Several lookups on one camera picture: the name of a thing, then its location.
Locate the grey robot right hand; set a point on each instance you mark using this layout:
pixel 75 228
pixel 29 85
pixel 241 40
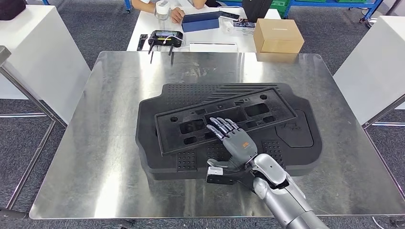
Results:
pixel 240 147

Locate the black plastic plate frame part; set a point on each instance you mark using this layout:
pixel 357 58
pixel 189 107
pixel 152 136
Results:
pixel 177 139

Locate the person's left forearm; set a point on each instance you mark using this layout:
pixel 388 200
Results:
pixel 199 3

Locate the person's right forearm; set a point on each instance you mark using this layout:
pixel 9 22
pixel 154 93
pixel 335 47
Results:
pixel 145 5

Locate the stainless steel workbench table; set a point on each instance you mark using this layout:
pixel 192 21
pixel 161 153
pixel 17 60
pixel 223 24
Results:
pixel 110 142
pixel 31 98
pixel 384 110

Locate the black plastic engine cover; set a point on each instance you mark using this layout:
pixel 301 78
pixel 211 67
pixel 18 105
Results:
pixel 297 151

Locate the white flat box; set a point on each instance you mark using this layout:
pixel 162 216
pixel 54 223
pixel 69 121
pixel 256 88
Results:
pixel 213 47

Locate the brown cardboard box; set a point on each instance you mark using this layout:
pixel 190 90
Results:
pixel 278 36

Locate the printed booklet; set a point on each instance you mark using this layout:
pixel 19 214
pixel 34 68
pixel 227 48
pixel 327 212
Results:
pixel 245 27

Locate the white charger block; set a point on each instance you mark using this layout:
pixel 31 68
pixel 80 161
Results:
pixel 227 27

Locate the blue flat box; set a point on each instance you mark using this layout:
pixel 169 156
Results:
pixel 201 22

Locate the black phone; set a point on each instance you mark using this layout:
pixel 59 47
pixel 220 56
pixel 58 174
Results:
pixel 230 15

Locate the black electronic device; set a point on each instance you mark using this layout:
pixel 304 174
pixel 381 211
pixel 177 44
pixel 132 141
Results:
pixel 164 38

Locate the black chair back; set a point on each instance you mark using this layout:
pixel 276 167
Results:
pixel 256 9

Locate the person's right hand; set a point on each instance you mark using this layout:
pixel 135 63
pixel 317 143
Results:
pixel 177 15

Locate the green plastic bin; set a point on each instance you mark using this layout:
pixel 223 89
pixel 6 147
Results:
pixel 280 6

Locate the white panel desk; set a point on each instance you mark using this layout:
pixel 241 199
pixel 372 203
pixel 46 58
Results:
pixel 373 69
pixel 41 53

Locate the white lidded cup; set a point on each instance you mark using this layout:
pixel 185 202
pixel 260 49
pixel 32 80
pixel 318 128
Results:
pixel 162 11

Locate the blue metal storage rack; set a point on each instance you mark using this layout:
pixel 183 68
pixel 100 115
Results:
pixel 332 3

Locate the black bag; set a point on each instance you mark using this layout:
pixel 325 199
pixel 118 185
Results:
pixel 11 9

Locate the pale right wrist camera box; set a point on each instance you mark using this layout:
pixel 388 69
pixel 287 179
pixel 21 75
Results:
pixel 215 172

